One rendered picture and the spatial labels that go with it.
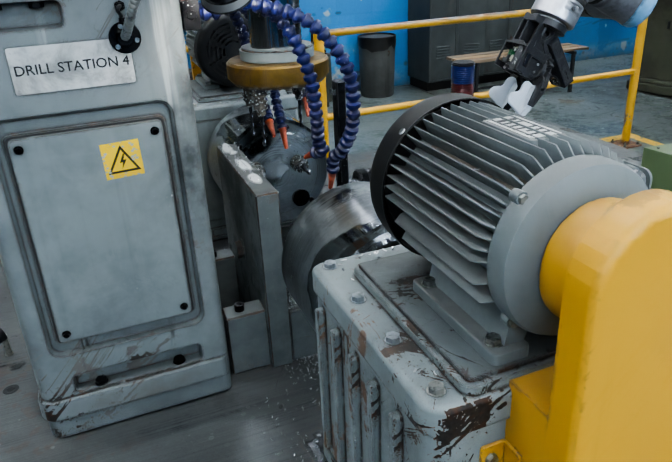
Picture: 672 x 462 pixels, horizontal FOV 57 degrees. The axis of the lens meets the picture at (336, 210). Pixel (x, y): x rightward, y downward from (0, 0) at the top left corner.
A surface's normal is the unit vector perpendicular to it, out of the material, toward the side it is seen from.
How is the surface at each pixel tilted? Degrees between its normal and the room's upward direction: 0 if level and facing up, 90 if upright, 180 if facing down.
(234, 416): 0
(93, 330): 90
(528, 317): 103
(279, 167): 90
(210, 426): 0
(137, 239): 90
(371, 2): 90
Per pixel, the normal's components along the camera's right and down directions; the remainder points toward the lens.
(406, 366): -0.04, -0.91
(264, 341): 0.38, 0.36
